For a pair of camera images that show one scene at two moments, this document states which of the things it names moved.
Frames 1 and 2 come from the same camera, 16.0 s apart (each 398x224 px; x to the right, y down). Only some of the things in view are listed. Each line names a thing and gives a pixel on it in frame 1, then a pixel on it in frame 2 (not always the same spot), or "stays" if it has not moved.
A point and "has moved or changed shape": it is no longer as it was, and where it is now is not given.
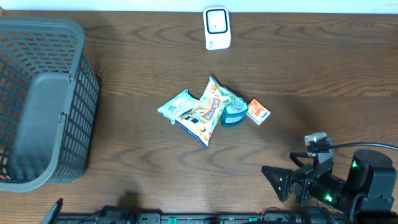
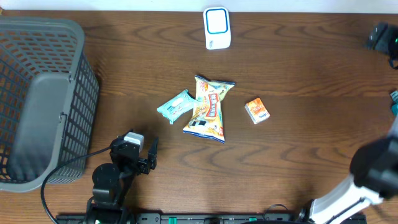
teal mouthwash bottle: x=234 y=114 → x=394 y=106
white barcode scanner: x=216 y=21 stays
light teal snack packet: x=178 y=106 stays
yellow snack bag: x=202 y=121 has moved or changed shape
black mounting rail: x=201 y=218 stays
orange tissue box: x=257 y=112 stays
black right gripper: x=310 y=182 → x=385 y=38
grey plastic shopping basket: x=49 y=101 stays
